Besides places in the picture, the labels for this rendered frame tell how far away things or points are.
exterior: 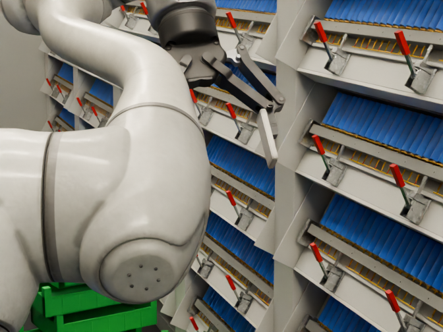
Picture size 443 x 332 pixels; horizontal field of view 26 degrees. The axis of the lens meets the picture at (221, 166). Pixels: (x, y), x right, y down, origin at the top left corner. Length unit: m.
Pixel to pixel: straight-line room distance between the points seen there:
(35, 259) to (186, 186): 0.14
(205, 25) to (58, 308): 1.51
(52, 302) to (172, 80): 1.70
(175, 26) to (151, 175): 0.46
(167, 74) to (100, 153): 0.18
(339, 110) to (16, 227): 1.03
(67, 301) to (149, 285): 1.85
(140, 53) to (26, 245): 0.30
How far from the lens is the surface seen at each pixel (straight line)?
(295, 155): 1.80
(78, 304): 2.64
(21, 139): 0.82
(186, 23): 1.22
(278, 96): 1.22
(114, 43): 1.07
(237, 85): 1.21
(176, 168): 0.80
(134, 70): 0.99
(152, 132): 0.84
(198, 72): 1.21
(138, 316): 2.72
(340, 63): 1.62
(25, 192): 0.79
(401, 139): 1.52
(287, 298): 1.90
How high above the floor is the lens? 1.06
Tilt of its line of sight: 11 degrees down
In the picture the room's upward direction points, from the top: straight up
